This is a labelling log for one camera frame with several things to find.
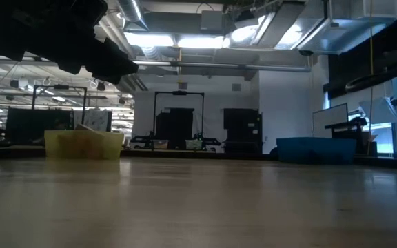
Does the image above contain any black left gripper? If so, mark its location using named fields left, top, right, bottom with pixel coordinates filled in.
left=0, top=25, right=139, bottom=85

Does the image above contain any ceiling light panel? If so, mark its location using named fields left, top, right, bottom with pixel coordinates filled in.
left=124, top=32, right=225, bottom=49

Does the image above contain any white printed board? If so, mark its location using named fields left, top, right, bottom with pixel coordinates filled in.
left=73, top=109, right=112, bottom=133

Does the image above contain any clear plastic bin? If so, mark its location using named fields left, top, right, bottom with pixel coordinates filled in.
left=151, top=138, right=168, bottom=150
left=185, top=138, right=203, bottom=151

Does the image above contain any black monitor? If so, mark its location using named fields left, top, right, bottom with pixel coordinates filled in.
left=6, top=107, right=74, bottom=145

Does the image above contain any yellow plastic bin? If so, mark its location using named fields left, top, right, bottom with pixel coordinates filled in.
left=43, top=129, right=125, bottom=160

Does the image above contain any blue plastic bin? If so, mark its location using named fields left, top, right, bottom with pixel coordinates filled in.
left=276, top=137, right=357, bottom=165

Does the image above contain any whiteboard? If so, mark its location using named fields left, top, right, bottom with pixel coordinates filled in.
left=312, top=103, right=349, bottom=139

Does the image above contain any cluttered black desk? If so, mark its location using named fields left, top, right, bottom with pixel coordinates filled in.
left=325, top=116, right=378, bottom=155

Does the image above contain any silver round duct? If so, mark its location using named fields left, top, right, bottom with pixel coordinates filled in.
left=115, top=0, right=150, bottom=32

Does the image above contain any black gantry frame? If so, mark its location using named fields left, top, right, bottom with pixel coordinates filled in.
left=153, top=91, right=205, bottom=147
left=32, top=85, right=88, bottom=132

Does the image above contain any black right camera cable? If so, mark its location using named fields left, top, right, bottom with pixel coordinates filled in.
left=345, top=70, right=397, bottom=92

